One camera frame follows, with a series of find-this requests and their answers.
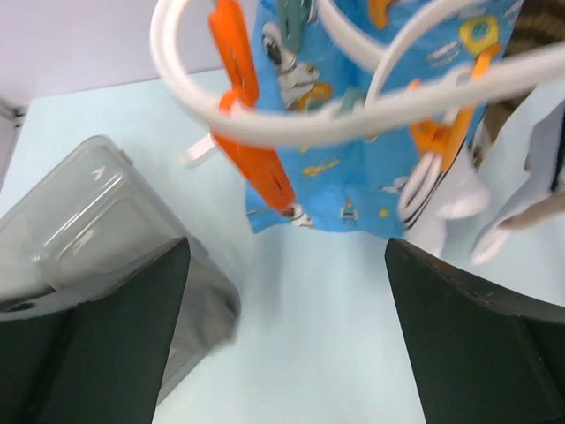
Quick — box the white metal drying rack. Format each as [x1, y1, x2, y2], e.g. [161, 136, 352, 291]
[179, 133, 217, 168]

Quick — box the blue cartoon print sock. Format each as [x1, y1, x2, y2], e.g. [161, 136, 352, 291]
[246, 1, 521, 238]

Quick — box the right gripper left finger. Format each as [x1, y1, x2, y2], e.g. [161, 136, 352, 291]
[1, 238, 191, 423]

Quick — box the white black striped sock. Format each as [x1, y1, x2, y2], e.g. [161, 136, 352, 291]
[397, 147, 491, 257]

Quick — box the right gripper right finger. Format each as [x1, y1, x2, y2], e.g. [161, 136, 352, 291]
[384, 238, 564, 423]

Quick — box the orange clothes clip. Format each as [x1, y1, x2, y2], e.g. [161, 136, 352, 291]
[207, 0, 297, 216]
[409, 42, 502, 172]

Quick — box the clear grey plastic bin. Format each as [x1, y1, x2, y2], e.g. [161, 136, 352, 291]
[1, 135, 241, 398]

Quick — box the brown striped sock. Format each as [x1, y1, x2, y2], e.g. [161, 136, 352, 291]
[468, 1, 564, 169]

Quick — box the white round clip hanger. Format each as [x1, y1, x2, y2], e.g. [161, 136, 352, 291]
[150, 1, 564, 147]

